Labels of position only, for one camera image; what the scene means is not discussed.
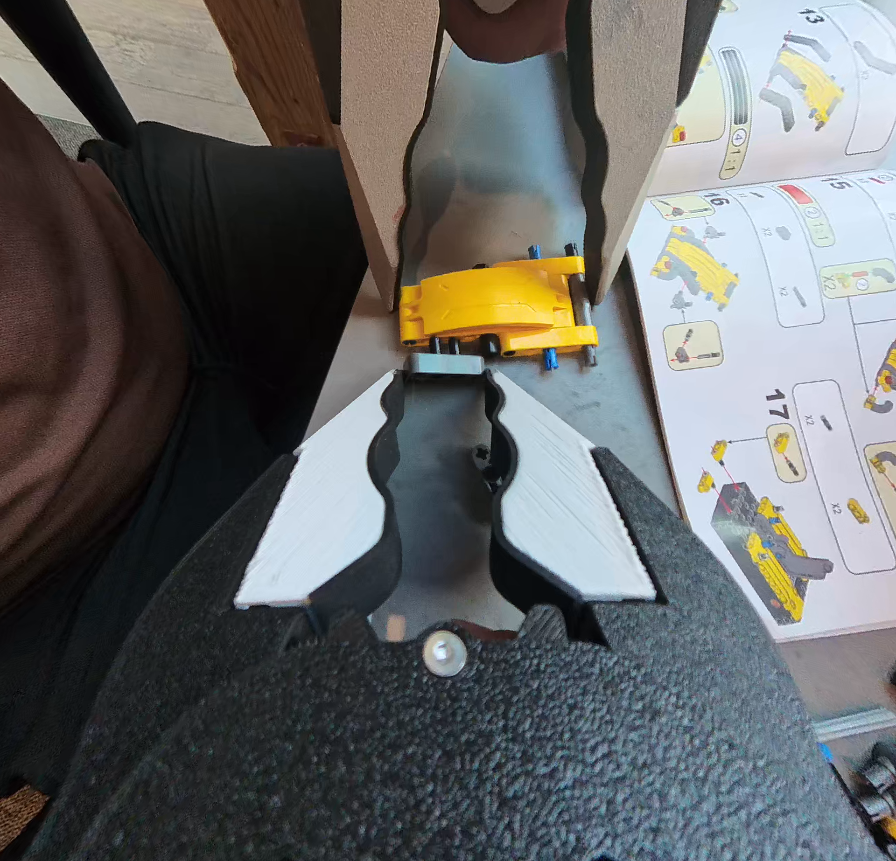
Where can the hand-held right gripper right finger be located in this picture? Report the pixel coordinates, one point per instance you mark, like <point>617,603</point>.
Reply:
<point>574,518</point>

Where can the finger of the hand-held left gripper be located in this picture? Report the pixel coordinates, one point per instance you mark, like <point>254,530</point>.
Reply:
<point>630,105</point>
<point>378,105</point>

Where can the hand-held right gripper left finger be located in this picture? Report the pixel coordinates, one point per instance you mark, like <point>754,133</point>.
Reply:
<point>322,518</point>

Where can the light grey angled beam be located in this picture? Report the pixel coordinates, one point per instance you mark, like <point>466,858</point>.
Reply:
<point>444,364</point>

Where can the yellow beam assembly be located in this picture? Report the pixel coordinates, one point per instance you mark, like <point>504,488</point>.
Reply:
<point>490,301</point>

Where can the grey desk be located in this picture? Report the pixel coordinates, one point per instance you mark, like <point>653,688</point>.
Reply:
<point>616,399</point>

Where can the dark grey angled beam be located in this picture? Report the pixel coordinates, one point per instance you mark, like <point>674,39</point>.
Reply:
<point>486,466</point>

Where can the person's black trousers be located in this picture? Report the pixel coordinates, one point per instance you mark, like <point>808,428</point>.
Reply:
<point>245,280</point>

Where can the building instruction booklet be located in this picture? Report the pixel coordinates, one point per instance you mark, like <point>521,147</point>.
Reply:
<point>770,315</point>

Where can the person's brown sweater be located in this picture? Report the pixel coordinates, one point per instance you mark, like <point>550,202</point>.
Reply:
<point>77,350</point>

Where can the light grey ribbed axle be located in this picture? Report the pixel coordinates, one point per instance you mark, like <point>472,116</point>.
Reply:
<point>861,722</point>

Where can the pile of mixed building pieces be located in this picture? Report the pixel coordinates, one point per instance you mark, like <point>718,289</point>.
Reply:
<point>878,777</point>

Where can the wooden post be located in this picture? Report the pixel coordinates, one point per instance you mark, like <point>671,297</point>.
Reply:
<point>259,49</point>

